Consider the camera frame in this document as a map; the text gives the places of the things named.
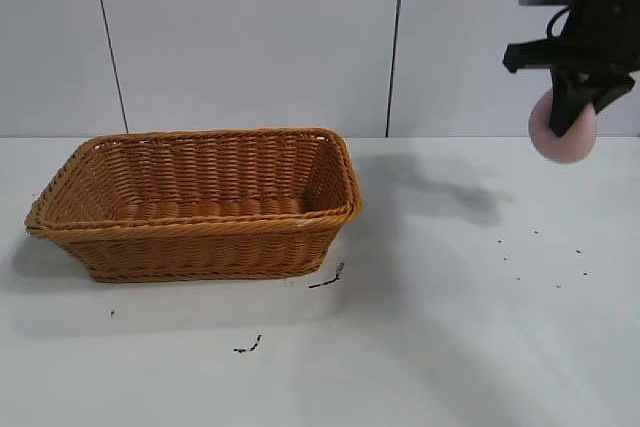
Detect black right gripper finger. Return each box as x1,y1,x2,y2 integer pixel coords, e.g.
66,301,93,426
548,69,597,139
592,74,638,115

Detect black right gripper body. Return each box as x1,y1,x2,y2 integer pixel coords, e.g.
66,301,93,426
502,0,640,76

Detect pink peach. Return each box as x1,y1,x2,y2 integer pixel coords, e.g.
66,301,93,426
528,91,598,165

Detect brown woven wicker basket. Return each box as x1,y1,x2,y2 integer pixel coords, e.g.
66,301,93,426
24,127,364,284

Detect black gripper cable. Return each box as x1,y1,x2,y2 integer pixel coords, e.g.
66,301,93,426
546,5,572,41

